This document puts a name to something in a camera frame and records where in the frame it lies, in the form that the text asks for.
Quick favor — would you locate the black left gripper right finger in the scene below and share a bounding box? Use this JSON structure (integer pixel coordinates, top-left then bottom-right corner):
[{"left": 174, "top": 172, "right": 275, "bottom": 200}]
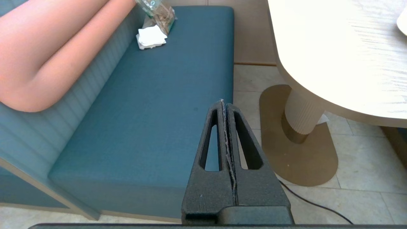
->
[{"left": 224, "top": 102, "right": 290, "bottom": 207}]

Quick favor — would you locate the blue bench with snack packet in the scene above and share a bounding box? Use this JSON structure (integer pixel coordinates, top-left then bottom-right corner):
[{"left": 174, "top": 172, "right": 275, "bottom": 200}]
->
[{"left": 0, "top": 0, "right": 235, "bottom": 221}]

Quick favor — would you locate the black floor cable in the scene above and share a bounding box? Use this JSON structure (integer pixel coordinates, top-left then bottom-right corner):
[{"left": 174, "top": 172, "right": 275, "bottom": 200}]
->
[{"left": 278, "top": 180, "right": 353, "bottom": 225}]

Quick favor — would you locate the white napkin stack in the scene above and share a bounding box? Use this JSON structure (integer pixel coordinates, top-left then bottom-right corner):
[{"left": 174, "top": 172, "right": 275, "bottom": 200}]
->
[{"left": 136, "top": 25, "right": 168, "bottom": 50}]

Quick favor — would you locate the long folded pink bolster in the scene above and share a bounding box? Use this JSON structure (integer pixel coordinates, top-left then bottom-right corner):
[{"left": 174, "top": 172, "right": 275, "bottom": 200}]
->
[{"left": 0, "top": 0, "right": 136, "bottom": 113}]

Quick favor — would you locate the large dispenser with dark tea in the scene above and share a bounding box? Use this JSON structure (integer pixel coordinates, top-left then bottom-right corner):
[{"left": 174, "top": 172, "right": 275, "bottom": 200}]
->
[{"left": 397, "top": 7, "right": 407, "bottom": 36}]

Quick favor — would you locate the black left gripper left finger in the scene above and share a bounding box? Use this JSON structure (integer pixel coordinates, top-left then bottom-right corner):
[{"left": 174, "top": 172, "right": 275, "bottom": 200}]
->
[{"left": 181, "top": 99, "right": 238, "bottom": 223}]

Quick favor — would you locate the green snack packet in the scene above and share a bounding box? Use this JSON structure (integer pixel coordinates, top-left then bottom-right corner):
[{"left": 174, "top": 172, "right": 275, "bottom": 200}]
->
[{"left": 135, "top": 0, "right": 177, "bottom": 35}]

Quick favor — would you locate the tan table pedestal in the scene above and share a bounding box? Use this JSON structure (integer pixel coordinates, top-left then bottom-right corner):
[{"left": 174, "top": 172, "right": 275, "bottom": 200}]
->
[{"left": 259, "top": 84, "right": 338, "bottom": 187}]

